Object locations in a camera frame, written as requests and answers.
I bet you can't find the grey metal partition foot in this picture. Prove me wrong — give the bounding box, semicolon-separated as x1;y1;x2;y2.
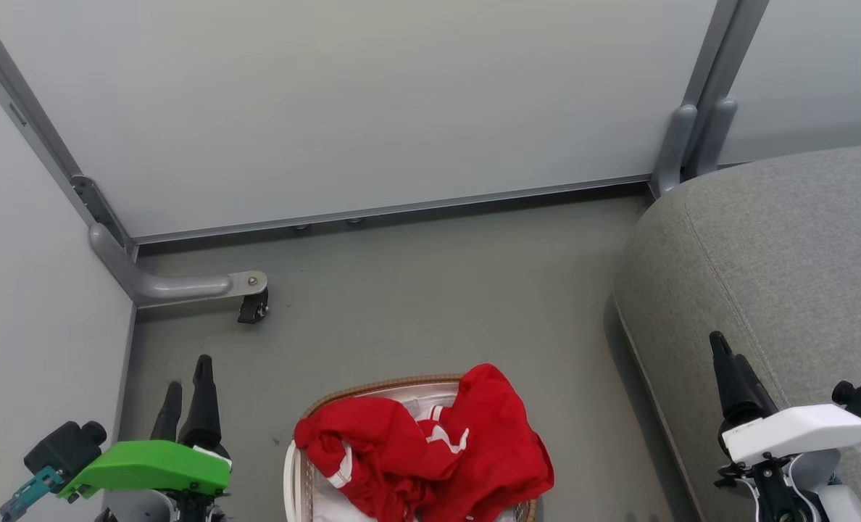
88;222;270;310

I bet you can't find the teal cable connector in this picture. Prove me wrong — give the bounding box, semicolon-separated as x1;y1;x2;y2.
0;465;66;522

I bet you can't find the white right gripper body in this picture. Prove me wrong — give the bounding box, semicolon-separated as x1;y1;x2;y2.
720;404;861;465

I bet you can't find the grey fabric sofa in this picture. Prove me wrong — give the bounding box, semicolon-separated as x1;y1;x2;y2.
613;141;861;522

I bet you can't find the grey partition post with bracket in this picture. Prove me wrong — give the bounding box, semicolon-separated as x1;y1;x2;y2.
0;0;139;259

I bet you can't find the woven rim laundry basket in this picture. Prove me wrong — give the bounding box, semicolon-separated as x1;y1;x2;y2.
283;373;540;522

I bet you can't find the black caster wheel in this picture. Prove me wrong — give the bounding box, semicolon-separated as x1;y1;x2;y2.
237;288;270;325

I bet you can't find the grey partition bottom rail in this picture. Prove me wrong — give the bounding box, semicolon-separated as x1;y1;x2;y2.
132;173;653;246

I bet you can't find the red and white garment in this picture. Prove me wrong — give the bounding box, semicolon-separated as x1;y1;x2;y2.
294;363;555;522

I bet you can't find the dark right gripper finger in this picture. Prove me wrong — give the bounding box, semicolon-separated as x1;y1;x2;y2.
734;353;778;420
709;331;749;435

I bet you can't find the grey double partition post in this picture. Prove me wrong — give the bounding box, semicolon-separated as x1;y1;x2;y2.
648;0;770;199

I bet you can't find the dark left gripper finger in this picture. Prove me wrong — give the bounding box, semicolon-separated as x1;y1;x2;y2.
178;354;223;451
151;381;184;442

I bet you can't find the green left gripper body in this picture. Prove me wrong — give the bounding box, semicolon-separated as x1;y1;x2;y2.
57;439;232;501

